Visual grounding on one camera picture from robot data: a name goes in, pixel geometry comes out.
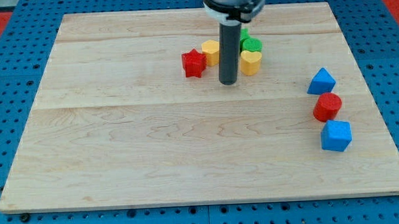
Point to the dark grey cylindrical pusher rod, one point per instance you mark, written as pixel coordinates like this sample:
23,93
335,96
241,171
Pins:
229,39

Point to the blue cube block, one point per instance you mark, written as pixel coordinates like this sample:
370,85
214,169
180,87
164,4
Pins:
336,135

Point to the yellow heart block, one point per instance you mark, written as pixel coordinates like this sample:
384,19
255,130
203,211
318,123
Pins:
250,62

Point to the red cylinder block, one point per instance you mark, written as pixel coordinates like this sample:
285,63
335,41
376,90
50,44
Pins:
327,106

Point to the green cylinder block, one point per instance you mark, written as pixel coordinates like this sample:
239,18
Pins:
252,45

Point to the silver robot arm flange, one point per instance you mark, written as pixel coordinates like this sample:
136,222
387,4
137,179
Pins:
233,12

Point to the light wooden board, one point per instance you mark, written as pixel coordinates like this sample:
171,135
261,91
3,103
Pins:
115,124

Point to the blue triangular prism block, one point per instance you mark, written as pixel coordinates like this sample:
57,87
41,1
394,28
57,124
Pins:
322,82

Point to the yellow hexagon block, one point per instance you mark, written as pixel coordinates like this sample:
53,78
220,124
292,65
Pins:
211,49

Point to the red star block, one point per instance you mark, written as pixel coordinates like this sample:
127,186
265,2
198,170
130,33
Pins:
193,63

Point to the green star block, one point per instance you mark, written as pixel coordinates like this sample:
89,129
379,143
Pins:
244,35

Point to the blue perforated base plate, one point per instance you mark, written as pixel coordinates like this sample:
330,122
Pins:
369,28

